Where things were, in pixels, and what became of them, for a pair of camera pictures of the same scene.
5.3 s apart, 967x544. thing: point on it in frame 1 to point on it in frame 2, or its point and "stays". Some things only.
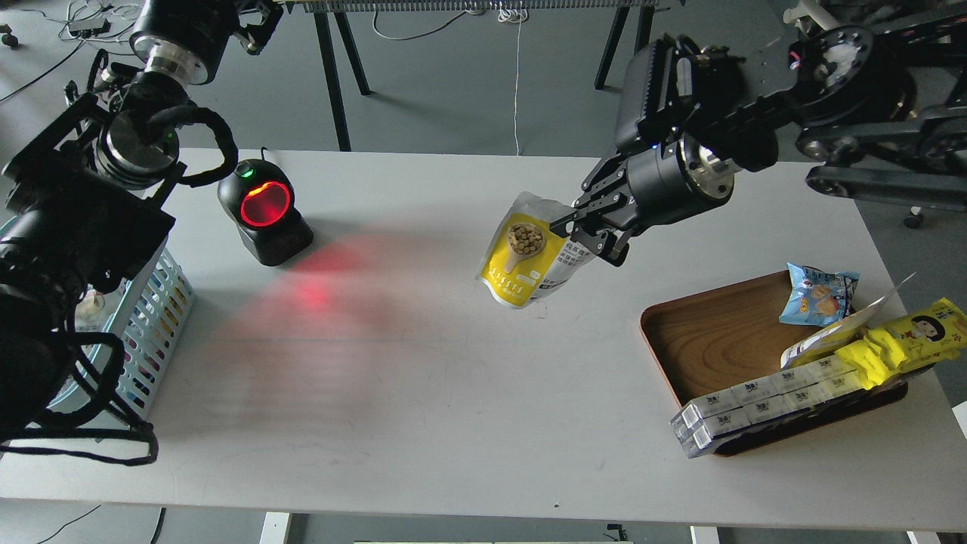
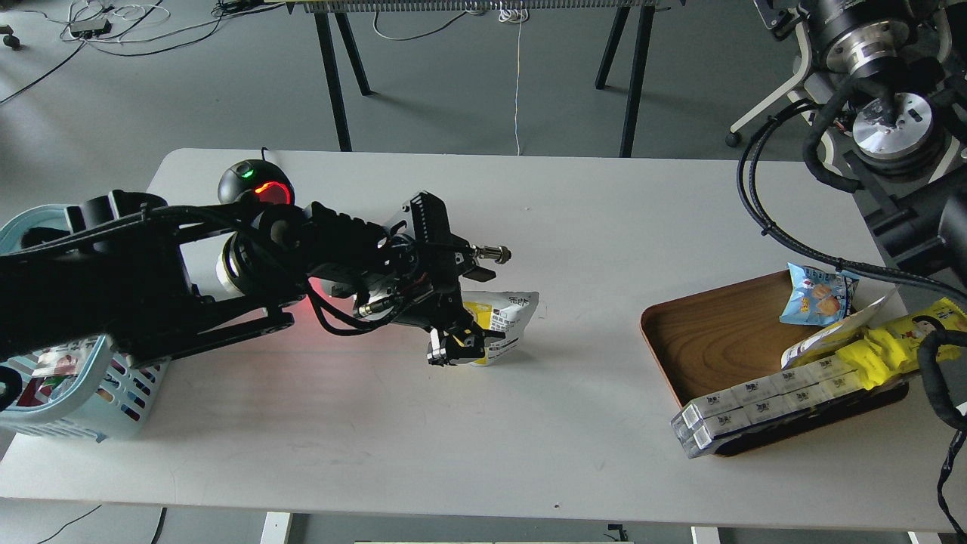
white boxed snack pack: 769,397 stays
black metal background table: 332,25 stays
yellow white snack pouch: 525,261 to 507,312
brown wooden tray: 709,341 stays
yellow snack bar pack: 936,335 stays
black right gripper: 681,177 to 429,297
